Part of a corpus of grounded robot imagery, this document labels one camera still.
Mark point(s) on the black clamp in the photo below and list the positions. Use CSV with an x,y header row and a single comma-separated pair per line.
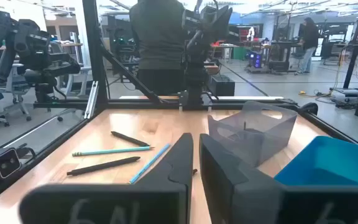
x,y
309,108

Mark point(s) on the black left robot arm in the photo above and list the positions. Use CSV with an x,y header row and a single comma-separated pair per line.
x,y
196,77

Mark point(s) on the person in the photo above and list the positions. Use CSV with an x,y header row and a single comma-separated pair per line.
x,y
309,40
157,46

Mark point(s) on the blue plastic bin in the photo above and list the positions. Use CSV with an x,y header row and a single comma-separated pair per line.
x,y
328,165

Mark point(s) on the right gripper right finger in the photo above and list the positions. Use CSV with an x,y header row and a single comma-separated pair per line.
x,y
244,205

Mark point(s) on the silver metal bracket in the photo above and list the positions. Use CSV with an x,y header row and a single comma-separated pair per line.
x,y
91,99

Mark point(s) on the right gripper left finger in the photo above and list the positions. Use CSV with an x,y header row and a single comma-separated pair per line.
x,y
104,205

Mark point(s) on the grey office chair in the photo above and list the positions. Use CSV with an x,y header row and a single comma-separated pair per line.
x,y
15,84

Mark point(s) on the black box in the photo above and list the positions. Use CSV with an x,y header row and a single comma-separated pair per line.
x,y
222,85

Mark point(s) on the black pen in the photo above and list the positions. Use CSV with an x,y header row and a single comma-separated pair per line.
x,y
102,165
129,139

